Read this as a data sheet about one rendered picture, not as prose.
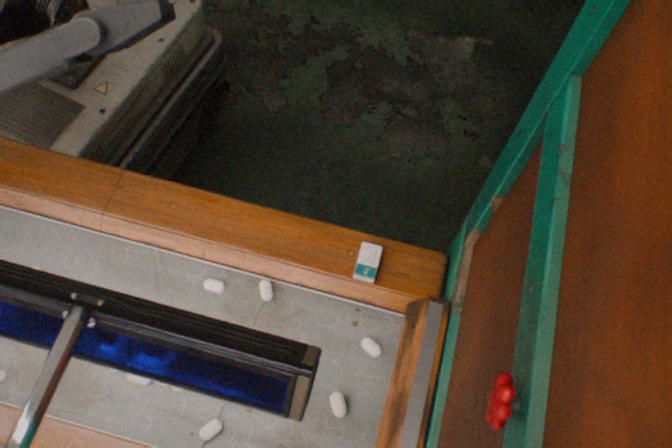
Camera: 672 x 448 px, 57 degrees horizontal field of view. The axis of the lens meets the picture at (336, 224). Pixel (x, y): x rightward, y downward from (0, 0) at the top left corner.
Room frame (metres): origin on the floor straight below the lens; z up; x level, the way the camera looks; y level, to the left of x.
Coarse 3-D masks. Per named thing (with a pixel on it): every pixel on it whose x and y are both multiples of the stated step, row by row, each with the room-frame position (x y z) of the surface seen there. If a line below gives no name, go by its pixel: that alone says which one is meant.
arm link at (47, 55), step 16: (48, 32) 0.53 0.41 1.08; (64, 32) 0.53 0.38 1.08; (80, 32) 0.53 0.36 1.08; (96, 32) 0.54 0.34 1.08; (16, 48) 0.53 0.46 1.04; (32, 48) 0.53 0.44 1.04; (48, 48) 0.53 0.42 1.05; (64, 48) 0.52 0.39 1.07; (80, 48) 0.52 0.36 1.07; (0, 64) 0.51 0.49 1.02; (16, 64) 0.51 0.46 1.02; (32, 64) 0.51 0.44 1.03; (48, 64) 0.52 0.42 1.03; (64, 64) 0.52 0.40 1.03; (80, 64) 0.53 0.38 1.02; (0, 80) 0.49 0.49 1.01; (16, 80) 0.50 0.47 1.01; (32, 80) 0.50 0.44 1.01; (0, 96) 0.48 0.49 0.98
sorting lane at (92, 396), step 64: (0, 256) 0.33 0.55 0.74; (64, 256) 0.35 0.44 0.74; (128, 256) 0.36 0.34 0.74; (256, 320) 0.28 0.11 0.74; (320, 320) 0.30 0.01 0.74; (384, 320) 0.31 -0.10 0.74; (0, 384) 0.13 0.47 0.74; (64, 384) 0.14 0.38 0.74; (128, 384) 0.16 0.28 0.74; (320, 384) 0.19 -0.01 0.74; (384, 384) 0.21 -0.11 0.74
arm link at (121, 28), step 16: (128, 0) 0.58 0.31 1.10; (144, 0) 0.59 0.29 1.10; (160, 0) 0.60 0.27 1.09; (80, 16) 0.56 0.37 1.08; (96, 16) 0.56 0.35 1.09; (112, 16) 0.56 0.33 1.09; (128, 16) 0.57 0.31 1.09; (144, 16) 0.57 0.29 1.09; (160, 16) 0.57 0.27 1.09; (112, 32) 0.55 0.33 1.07; (128, 32) 0.55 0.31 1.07; (144, 32) 0.58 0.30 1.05; (96, 48) 0.53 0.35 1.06; (112, 48) 0.53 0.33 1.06
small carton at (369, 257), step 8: (368, 248) 0.42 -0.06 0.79; (376, 248) 0.42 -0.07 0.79; (360, 256) 0.40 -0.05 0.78; (368, 256) 0.40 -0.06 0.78; (376, 256) 0.40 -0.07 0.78; (360, 264) 0.39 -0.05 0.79; (368, 264) 0.39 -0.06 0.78; (376, 264) 0.39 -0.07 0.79; (360, 272) 0.37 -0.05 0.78; (368, 272) 0.37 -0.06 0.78; (376, 272) 0.38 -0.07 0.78; (368, 280) 0.36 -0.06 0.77
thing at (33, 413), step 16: (96, 304) 0.17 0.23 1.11; (64, 320) 0.15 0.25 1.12; (80, 320) 0.15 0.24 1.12; (64, 336) 0.13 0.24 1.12; (80, 336) 0.14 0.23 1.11; (48, 352) 0.12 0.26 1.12; (64, 352) 0.12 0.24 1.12; (48, 368) 0.10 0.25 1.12; (64, 368) 0.10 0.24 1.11; (48, 384) 0.09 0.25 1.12; (32, 400) 0.07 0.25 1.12; (48, 400) 0.07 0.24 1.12; (32, 416) 0.06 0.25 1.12; (16, 432) 0.04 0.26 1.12; (32, 432) 0.04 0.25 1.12
